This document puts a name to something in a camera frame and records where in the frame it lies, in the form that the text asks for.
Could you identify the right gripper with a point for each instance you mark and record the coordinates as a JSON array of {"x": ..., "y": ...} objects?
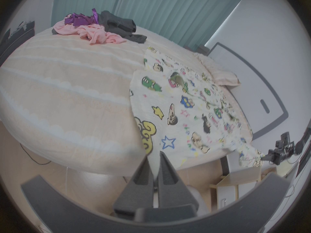
[{"x": 274, "y": 155}]

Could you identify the pink garment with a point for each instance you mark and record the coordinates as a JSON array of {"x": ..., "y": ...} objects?
[{"x": 97, "y": 35}]

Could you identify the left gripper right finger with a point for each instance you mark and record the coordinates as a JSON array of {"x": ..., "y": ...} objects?
[{"x": 172, "y": 190}]

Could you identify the white printed pyjama top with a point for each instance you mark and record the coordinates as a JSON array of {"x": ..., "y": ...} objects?
[{"x": 175, "y": 120}]

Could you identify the black garment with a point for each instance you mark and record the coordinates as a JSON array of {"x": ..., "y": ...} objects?
[{"x": 116, "y": 25}]

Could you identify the bed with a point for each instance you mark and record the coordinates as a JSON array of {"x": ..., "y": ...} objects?
[{"x": 60, "y": 93}]

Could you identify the purple satin garment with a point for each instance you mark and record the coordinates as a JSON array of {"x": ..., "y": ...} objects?
[{"x": 77, "y": 19}]

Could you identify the dark grey chest of drawers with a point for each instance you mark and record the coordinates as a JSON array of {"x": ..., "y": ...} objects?
[{"x": 17, "y": 40}]

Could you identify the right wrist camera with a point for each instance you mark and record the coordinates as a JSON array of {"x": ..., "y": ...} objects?
[{"x": 284, "y": 137}]

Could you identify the grey and white clothes heap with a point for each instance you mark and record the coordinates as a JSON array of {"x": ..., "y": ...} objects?
[{"x": 23, "y": 26}]

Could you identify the grey garment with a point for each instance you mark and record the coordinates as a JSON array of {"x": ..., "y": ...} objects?
[{"x": 54, "y": 31}]

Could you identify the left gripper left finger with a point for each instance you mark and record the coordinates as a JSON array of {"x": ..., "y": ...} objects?
[{"x": 136, "y": 193}]

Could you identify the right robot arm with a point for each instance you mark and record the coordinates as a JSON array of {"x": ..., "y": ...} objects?
[{"x": 301, "y": 144}]

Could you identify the pale wood bedside table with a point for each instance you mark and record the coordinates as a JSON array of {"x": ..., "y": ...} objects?
[{"x": 233, "y": 178}]

